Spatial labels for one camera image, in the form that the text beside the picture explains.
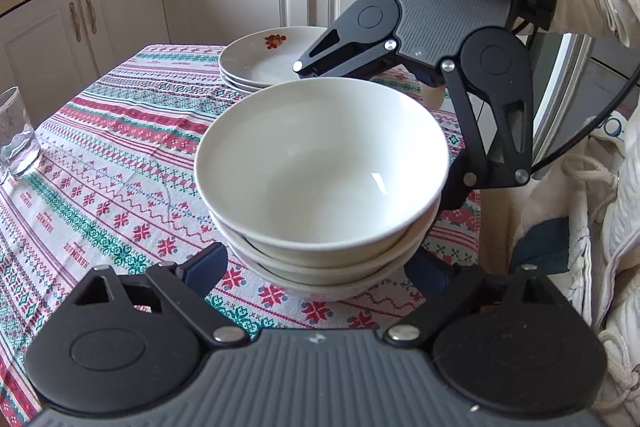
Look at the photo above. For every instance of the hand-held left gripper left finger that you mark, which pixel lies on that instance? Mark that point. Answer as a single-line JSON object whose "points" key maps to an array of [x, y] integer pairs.
{"points": [[207, 269]]}

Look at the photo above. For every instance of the white plate with fruit print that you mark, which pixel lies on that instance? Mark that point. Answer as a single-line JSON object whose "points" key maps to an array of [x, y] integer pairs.
{"points": [[260, 57], [237, 88]]}

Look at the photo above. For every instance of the clear glass mug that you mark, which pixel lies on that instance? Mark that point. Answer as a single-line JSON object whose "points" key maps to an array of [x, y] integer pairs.
{"points": [[17, 137]]}

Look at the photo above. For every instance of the person's white jacket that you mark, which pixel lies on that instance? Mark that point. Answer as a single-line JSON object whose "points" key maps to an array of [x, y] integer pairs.
{"points": [[620, 257]]}

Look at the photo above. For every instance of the patterned red green tablecloth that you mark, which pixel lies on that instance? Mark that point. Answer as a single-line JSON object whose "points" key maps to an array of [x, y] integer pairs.
{"points": [[125, 147]]}

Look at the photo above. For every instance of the white stained plate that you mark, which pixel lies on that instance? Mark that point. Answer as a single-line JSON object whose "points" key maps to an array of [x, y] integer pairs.
{"points": [[231, 78]]}

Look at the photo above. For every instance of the white bowl with pink flowers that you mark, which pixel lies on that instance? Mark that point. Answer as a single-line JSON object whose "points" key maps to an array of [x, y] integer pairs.
{"points": [[310, 167], [340, 291], [350, 268]]}

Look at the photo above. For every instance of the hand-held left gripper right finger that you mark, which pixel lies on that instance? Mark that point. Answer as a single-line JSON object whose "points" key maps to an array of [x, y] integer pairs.
{"points": [[427, 277]]}

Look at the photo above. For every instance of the person's right hand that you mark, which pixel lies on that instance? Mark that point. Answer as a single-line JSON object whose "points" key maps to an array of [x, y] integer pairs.
{"points": [[434, 94]]}

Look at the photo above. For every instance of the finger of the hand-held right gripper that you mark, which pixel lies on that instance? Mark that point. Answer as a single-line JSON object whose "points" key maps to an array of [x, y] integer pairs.
{"points": [[500, 157], [340, 57]]}

